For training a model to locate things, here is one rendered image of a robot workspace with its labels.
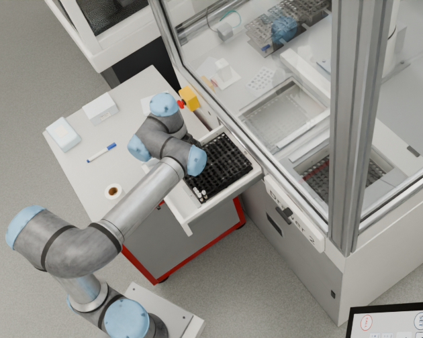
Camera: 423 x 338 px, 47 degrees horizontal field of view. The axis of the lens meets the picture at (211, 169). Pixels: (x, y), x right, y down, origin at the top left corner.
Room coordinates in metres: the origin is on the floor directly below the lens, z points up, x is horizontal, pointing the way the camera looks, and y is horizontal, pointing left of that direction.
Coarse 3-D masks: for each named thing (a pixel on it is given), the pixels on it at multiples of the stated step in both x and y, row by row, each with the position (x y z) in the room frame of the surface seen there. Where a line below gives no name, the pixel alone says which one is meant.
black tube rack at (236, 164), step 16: (208, 144) 1.02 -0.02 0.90; (224, 144) 1.00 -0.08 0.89; (208, 160) 0.95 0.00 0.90; (224, 160) 0.93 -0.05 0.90; (240, 160) 0.91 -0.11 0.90; (192, 176) 0.91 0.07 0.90; (208, 176) 0.89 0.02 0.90; (224, 176) 0.89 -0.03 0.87; (240, 176) 0.86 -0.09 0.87; (208, 192) 0.83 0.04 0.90
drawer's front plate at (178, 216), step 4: (144, 164) 1.02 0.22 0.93; (144, 168) 1.00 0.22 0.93; (168, 196) 0.86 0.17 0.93; (164, 200) 0.85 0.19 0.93; (168, 200) 0.84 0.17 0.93; (168, 204) 0.83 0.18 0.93; (172, 204) 0.82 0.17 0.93; (172, 208) 0.81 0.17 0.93; (176, 208) 0.80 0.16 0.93; (172, 212) 0.82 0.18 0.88; (176, 212) 0.79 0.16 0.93; (176, 216) 0.77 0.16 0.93; (180, 216) 0.77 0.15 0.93; (180, 220) 0.75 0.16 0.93; (184, 220) 0.75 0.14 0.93; (184, 224) 0.74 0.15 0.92; (184, 228) 0.74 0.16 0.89; (188, 228) 0.74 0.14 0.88; (188, 232) 0.74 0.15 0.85
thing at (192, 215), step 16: (224, 128) 1.08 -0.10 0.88; (240, 144) 1.01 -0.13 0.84; (256, 176) 0.83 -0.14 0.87; (176, 192) 0.92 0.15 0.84; (192, 192) 0.89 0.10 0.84; (224, 192) 0.81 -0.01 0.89; (240, 192) 0.82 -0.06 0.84; (192, 208) 0.83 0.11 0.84; (208, 208) 0.79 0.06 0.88; (192, 224) 0.76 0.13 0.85
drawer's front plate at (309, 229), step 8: (272, 184) 0.75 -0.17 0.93; (280, 192) 0.72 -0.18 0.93; (280, 200) 0.71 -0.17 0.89; (288, 200) 0.68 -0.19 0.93; (296, 208) 0.64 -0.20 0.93; (296, 216) 0.63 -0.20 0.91; (304, 216) 0.61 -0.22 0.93; (296, 224) 0.63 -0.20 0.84; (304, 224) 0.59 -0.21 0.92; (312, 224) 0.57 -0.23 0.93; (304, 232) 0.59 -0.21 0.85; (312, 232) 0.55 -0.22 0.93; (312, 240) 0.55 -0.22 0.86; (320, 240) 0.52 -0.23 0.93; (320, 248) 0.52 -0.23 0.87
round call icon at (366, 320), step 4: (364, 316) 0.26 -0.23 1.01; (368, 316) 0.25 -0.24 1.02; (372, 316) 0.24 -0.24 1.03; (364, 320) 0.25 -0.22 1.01; (368, 320) 0.24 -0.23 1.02; (372, 320) 0.23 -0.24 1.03; (360, 324) 0.24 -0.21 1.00; (364, 324) 0.24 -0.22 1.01; (368, 324) 0.23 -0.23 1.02; (372, 324) 0.23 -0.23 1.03; (360, 328) 0.23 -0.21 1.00; (364, 328) 0.23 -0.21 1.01; (368, 328) 0.22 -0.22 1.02
